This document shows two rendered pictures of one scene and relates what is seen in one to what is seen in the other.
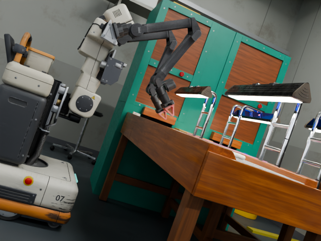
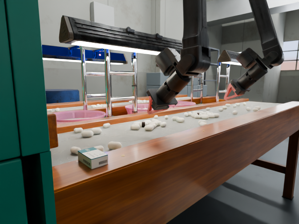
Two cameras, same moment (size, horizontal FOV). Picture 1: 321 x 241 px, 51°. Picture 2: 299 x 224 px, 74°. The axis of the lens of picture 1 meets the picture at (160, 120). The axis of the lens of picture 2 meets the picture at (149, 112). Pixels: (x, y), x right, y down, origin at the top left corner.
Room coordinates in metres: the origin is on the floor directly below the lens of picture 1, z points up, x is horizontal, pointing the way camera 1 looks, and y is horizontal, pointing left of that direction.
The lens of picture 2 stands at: (2.89, 0.59, 0.92)
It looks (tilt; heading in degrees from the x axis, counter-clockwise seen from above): 9 degrees down; 243
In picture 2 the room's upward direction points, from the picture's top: straight up
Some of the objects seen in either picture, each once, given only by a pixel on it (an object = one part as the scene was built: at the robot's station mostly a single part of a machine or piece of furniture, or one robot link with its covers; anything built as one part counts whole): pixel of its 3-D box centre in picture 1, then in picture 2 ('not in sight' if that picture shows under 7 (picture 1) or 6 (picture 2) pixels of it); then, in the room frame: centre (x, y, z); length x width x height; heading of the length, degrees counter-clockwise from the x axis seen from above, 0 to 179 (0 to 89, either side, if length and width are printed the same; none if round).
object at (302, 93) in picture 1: (262, 91); (244, 59); (1.60, -0.41, 1.08); 0.62 x 0.08 x 0.07; 15
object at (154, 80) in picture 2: not in sight; (177, 100); (0.57, -2.67, 0.54); 1.07 x 0.71 x 1.07; 19
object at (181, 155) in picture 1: (155, 138); (249, 134); (2.04, 0.00, 0.67); 1.81 x 0.12 x 0.19; 15
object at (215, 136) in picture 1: (226, 140); not in sight; (3.12, -0.63, 0.83); 0.30 x 0.06 x 0.07; 105
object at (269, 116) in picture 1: (254, 115); (82, 55); (2.68, -0.69, 1.08); 0.62 x 0.08 x 0.07; 15
